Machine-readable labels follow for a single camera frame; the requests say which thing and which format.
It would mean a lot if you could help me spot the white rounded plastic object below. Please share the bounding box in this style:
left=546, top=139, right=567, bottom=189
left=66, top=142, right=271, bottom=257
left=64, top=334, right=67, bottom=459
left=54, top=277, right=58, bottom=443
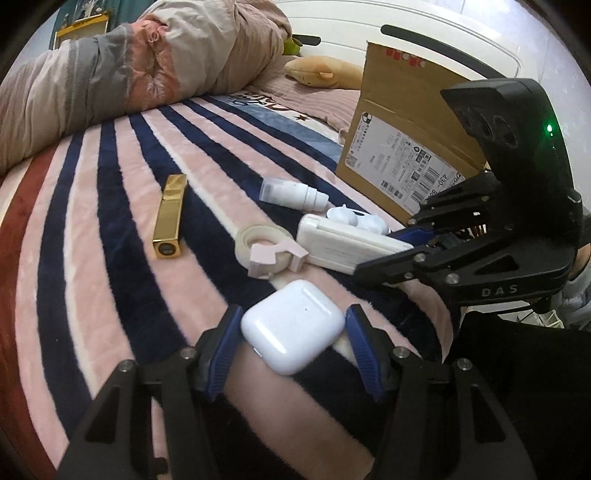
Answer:
left=326, top=205, right=389, bottom=234

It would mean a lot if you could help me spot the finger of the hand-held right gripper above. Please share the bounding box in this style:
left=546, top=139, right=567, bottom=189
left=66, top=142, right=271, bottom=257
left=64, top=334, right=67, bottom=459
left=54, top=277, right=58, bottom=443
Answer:
left=387, top=173, right=502, bottom=246
left=355, top=224, right=514, bottom=290

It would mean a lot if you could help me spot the yellow plush toy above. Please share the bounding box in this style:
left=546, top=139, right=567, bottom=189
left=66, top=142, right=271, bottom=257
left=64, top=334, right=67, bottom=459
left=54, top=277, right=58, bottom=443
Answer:
left=283, top=55, right=365, bottom=89

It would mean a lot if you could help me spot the cardboard box with shipping label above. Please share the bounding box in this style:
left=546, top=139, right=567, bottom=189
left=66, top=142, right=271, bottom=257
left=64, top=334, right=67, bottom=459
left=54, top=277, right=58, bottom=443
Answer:
left=335, top=41, right=490, bottom=217

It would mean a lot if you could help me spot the white headboard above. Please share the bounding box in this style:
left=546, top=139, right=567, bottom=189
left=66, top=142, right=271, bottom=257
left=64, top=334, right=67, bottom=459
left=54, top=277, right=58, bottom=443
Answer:
left=277, top=0, right=522, bottom=79

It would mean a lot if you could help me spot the white earbuds charging case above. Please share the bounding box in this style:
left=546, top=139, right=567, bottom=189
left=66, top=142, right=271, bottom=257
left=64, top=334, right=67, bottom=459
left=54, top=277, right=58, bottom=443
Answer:
left=240, top=279, right=346, bottom=376

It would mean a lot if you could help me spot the striped pink navy blanket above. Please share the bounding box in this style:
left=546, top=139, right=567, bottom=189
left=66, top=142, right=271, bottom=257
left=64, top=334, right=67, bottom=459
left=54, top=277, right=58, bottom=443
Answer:
left=0, top=90, right=462, bottom=480

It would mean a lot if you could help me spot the white rectangular power bank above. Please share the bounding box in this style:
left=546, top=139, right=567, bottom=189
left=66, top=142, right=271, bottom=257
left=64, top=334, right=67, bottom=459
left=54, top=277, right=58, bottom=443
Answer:
left=297, top=213, right=415, bottom=274

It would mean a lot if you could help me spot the pink tape dispenser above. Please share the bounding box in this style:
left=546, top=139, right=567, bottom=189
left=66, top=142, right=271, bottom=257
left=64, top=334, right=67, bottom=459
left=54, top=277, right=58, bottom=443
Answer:
left=235, top=225, right=309, bottom=280

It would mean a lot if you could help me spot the white pump bottle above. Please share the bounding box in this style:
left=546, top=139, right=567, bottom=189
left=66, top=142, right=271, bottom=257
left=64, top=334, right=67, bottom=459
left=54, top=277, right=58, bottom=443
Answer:
left=259, top=178, right=331, bottom=212

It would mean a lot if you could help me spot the person's right forearm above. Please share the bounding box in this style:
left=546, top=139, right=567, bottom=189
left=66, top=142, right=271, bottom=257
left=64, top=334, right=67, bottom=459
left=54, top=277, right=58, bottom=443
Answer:
left=561, top=244, right=591, bottom=328

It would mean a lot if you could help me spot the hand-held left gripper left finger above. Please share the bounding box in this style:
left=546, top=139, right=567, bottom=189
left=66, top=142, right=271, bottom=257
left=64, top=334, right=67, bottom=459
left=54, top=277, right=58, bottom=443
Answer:
left=55, top=305, right=245, bottom=480

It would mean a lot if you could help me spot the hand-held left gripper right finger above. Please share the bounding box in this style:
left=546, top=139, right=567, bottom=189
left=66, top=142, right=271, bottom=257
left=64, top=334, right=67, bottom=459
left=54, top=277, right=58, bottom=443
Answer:
left=344, top=304, right=539, bottom=480

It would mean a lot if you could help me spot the gold rectangular lipstick tube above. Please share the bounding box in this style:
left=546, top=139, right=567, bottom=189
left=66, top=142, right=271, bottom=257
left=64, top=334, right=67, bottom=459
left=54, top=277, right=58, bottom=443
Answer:
left=152, top=174, right=188, bottom=259

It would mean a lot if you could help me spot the gold picture frame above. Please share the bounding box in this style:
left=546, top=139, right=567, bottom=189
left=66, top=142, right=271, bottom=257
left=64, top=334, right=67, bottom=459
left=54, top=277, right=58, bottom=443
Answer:
left=54, top=13, right=110, bottom=49

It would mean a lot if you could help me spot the beige pink quilt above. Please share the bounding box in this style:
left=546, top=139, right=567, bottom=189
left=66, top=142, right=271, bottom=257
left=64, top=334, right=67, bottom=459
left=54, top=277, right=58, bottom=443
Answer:
left=0, top=0, right=293, bottom=176

